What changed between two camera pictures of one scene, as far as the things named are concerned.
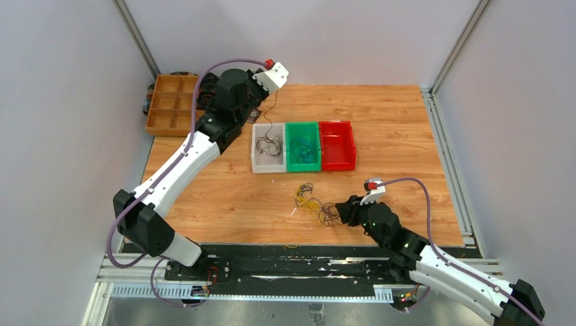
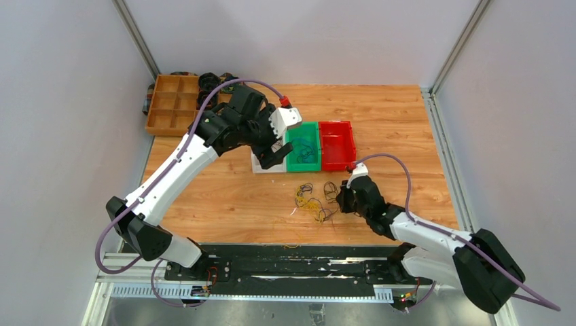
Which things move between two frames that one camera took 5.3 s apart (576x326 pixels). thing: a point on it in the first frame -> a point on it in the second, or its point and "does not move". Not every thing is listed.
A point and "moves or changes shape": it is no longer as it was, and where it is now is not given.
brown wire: x=267 y=119 moves or changes shape
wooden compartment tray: x=170 y=109 does not move
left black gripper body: x=257 y=94 -> x=261 y=136
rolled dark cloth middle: x=202 y=97 does not move
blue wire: x=306 y=153 does not move
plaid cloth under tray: x=252 y=115 does not move
